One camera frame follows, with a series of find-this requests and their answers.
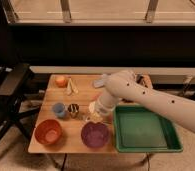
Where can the peeled banana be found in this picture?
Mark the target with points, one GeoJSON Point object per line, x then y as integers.
{"type": "Point", "coordinates": [71, 87]}

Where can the orange bowl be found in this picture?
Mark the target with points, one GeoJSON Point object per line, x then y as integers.
{"type": "Point", "coordinates": [48, 132]}

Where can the blue cup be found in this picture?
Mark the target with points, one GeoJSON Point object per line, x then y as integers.
{"type": "Point", "coordinates": [59, 110]}

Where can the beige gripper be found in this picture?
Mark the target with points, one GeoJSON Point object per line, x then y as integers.
{"type": "Point", "coordinates": [95, 117]}

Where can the green plastic tray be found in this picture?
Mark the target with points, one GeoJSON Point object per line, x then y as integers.
{"type": "Point", "coordinates": [138, 130]}

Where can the orange carrot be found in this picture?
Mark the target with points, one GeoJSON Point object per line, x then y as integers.
{"type": "Point", "coordinates": [95, 97]}

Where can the orange apple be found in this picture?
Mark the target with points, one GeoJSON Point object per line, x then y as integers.
{"type": "Point", "coordinates": [61, 81]}

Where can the shiny metal cup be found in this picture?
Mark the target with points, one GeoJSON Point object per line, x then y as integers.
{"type": "Point", "coordinates": [73, 110]}

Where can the blue cloth left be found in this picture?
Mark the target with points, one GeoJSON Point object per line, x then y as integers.
{"type": "Point", "coordinates": [100, 82]}

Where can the white cup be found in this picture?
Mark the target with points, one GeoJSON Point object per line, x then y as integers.
{"type": "Point", "coordinates": [92, 108]}

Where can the black office chair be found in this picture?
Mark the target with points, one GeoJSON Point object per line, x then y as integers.
{"type": "Point", "coordinates": [12, 95]}

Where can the purple bowl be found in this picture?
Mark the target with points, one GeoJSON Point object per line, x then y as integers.
{"type": "Point", "coordinates": [95, 135]}

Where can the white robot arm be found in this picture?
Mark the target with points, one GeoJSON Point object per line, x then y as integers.
{"type": "Point", "coordinates": [123, 85]}

